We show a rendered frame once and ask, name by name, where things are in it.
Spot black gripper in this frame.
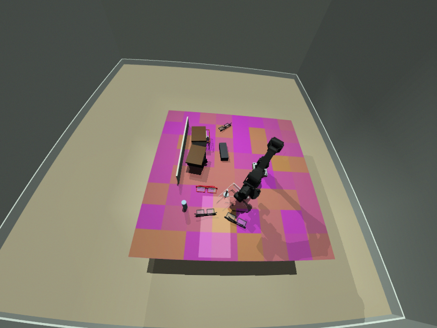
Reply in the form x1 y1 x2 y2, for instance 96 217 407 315
234 192 244 202

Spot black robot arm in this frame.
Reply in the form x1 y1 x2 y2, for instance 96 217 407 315
238 137 284 200

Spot black-framed clear glasses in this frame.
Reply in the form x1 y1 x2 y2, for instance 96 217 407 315
225 212 247 228

